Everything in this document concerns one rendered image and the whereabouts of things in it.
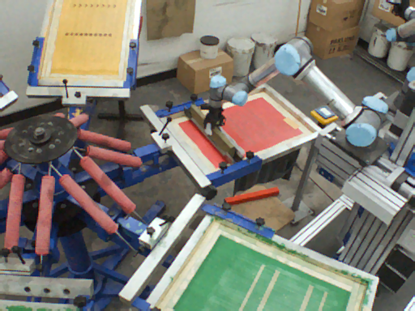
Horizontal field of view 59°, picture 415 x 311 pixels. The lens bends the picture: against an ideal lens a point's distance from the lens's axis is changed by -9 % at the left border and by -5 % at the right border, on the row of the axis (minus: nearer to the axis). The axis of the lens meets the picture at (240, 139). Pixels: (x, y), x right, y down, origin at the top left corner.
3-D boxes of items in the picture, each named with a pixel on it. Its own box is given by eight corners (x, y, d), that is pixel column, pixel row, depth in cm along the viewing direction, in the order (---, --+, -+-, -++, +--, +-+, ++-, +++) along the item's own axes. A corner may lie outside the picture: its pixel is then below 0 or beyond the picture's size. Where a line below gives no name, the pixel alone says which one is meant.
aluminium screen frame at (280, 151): (264, 87, 262) (265, 82, 260) (324, 138, 229) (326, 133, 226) (156, 120, 223) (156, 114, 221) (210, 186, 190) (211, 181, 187)
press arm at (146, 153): (164, 146, 202) (164, 139, 198) (169, 153, 198) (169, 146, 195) (133, 157, 193) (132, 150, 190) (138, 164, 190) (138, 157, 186)
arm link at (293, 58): (387, 122, 162) (297, 31, 161) (379, 141, 151) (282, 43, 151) (368, 137, 170) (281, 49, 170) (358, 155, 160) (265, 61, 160)
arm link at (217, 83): (222, 85, 184) (207, 78, 186) (220, 104, 191) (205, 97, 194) (230, 78, 189) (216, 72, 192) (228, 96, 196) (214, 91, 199)
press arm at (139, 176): (261, 129, 243) (263, 121, 239) (267, 134, 240) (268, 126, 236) (60, 203, 181) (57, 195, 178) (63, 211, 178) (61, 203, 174)
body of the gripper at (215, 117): (212, 130, 201) (214, 112, 193) (203, 121, 206) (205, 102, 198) (224, 125, 205) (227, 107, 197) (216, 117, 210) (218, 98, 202)
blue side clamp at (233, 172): (254, 163, 208) (257, 153, 203) (260, 168, 205) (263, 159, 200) (206, 183, 193) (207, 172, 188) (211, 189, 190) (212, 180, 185)
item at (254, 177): (284, 167, 253) (294, 128, 232) (293, 176, 248) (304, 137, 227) (224, 193, 230) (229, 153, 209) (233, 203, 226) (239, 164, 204)
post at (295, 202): (295, 195, 321) (325, 100, 259) (313, 213, 308) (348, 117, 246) (275, 205, 310) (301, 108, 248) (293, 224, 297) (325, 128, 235)
